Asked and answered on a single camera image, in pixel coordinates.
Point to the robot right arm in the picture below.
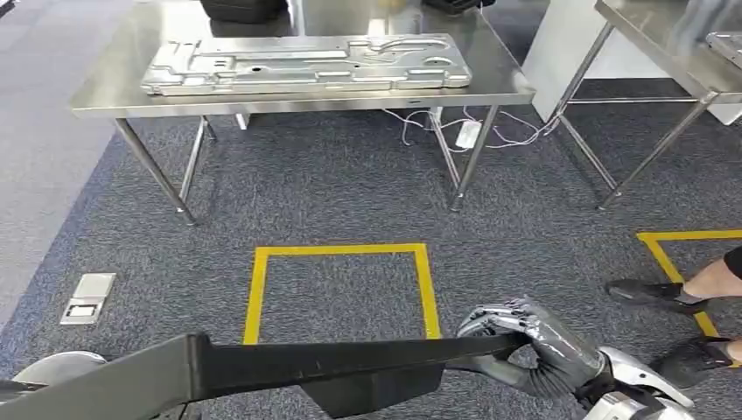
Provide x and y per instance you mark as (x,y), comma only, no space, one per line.
(643,377)

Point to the yellow tape outline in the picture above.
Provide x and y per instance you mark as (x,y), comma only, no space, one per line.
(661,255)

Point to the white cabinet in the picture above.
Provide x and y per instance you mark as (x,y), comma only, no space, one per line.
(556,52)

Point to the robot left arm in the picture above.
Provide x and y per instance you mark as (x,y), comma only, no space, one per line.
(58,366)

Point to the yellow tape square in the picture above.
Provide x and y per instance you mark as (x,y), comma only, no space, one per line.
(255,290)

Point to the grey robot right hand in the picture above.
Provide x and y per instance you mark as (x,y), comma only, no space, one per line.
(556,348)

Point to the stamped silver metal panel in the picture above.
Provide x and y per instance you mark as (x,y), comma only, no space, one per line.
(301,64)

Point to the silver metal part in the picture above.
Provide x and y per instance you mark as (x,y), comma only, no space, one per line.
(727,47)

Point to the long black metal panel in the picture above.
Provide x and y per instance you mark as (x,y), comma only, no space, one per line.
(261,365)

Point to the white power strip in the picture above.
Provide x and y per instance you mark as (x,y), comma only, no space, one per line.
(468,134)

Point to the person's leg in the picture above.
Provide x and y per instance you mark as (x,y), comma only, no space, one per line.
(735,350)
(716,278)

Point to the silver floor socket box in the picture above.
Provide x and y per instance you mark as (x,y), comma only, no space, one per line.
(88,298)

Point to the stainless steel side table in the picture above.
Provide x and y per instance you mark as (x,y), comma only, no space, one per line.
(655,40)

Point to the person's black shoe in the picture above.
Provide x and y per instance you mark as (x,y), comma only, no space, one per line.
(643,291)
(690,360)

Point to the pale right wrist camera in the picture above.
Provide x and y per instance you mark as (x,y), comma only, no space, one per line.
(614,408)

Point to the black case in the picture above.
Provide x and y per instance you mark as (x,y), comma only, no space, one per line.
(243,10)

